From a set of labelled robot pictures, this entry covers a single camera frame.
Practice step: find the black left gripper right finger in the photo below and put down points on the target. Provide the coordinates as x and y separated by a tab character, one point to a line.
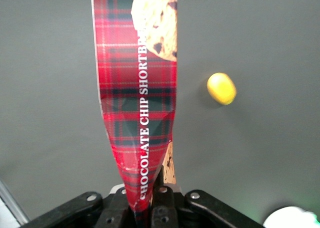
163	205

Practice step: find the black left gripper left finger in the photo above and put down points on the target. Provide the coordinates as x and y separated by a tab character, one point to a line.
115	210

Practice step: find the red tartan cookie box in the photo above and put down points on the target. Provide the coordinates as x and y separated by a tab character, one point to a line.
130	87

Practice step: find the yellow lemon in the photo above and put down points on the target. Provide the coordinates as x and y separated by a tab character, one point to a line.
221	88

